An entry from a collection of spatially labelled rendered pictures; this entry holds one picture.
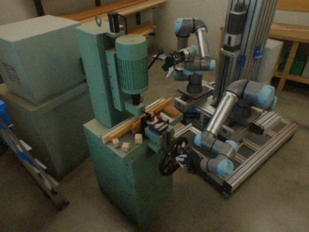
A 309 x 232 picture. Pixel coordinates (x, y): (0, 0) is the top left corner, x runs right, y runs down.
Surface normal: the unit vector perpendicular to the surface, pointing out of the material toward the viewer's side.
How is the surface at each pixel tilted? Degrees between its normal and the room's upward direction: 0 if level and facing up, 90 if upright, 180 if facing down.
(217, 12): 90
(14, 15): 90
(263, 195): 0
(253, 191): 0
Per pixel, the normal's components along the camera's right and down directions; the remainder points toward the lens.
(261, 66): -0.77, 0.39
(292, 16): -0.58, 0.49
